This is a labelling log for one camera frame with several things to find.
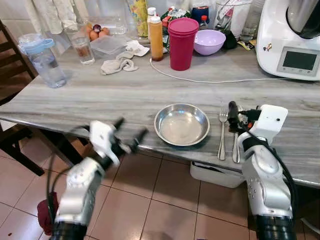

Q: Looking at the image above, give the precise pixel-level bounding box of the steel spoon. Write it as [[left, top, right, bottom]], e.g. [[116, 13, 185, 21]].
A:
[[231, 103, 245, 164]]

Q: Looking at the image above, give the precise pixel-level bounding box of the steel fork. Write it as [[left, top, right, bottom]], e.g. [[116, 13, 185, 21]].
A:
[[217, 111, 230, 161]]

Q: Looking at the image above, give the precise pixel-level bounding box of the round steel plate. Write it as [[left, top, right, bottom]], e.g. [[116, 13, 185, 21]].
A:
[[153, 102, 211, 147]]

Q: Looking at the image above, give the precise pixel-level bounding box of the white plastic tub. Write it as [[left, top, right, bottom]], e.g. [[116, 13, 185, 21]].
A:
[[189, 161, 246, 189]]

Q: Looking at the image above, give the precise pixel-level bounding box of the beige crumpled cloth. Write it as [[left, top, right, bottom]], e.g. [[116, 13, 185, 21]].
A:
[[99, 40, 151, 76]]

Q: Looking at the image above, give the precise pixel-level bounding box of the purple plastic bowl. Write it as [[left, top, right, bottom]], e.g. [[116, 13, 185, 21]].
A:
[[193, 29, 227, 56]]

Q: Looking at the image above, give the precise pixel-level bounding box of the clear lidded plastic container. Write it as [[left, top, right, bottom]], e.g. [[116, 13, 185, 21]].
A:
[[90, 34, 129, 60]]

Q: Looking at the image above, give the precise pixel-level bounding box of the clear drinking glass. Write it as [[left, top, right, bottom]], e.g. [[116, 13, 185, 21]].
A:
[[63, 26, 96, 66]]

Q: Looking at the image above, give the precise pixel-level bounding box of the pink lidded plastic tumbler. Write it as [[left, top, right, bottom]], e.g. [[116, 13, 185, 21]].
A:
[[167, 17, 200, 72]]

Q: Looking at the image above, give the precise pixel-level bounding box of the white kitchen cooking machine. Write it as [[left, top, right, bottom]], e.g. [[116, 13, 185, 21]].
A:
[[255, 0, 320, 82]]

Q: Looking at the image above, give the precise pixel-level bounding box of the orange sauce bottle white cap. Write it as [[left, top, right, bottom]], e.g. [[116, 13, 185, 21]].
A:
[[148, 15, 165, 62]]

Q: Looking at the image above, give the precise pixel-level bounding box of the clear jug with blue lid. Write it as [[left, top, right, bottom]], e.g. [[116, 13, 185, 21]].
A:
[[17, 33, 68, 90]]

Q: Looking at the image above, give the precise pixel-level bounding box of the small red capped bottle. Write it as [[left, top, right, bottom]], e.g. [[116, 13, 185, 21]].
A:
[[199, 15, 209, 31]]

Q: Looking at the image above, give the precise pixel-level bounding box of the clear plastic pitcher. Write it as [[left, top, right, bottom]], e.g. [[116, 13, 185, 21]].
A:
[[214, 0, 254, 39]]

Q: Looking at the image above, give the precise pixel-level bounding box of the blue jar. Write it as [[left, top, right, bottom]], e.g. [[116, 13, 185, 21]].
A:
[[190, 4, 211, 29]]

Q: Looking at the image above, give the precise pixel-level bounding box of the yellow green printed bottle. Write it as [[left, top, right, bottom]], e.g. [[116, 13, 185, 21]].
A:
[[127, 0, 150, 39]]

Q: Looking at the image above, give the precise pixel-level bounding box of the red green snack packet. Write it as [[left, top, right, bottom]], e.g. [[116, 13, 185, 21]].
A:
[[160, 7, 192, 32]]

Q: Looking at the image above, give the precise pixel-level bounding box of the dark wooden chair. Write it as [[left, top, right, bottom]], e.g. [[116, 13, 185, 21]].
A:
[[0, 20, 83, 177]]

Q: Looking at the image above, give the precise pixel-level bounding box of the hanging patterned towel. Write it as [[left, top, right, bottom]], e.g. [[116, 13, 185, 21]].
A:
[[24, 0, 92, 35]]

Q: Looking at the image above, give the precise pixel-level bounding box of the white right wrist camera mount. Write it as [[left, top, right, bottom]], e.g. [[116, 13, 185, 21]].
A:
[[248, 104, 289, 145]]

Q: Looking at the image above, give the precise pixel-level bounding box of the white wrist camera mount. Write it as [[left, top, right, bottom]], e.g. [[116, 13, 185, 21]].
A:
[[89, 120, 121, 167], [248, 104, 289, 145]]

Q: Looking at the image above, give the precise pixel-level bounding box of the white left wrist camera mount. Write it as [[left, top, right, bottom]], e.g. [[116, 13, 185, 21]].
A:
[[89, 120, 121, 167]]

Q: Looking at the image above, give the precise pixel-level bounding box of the white power cable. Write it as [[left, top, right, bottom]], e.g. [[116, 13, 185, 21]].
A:
[[149, 57, 281, 85]]

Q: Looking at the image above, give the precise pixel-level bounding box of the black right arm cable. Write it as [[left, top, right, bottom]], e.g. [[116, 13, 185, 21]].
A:
[[259, 142, 299, 223]]

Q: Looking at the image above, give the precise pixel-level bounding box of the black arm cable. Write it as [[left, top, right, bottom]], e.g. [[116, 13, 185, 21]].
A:
[[259, 142, 299, 223], [45, 125, 94, 213]]

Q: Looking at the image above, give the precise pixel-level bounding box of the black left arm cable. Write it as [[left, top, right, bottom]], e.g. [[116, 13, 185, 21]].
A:
[[45, 125, 94, 213]]

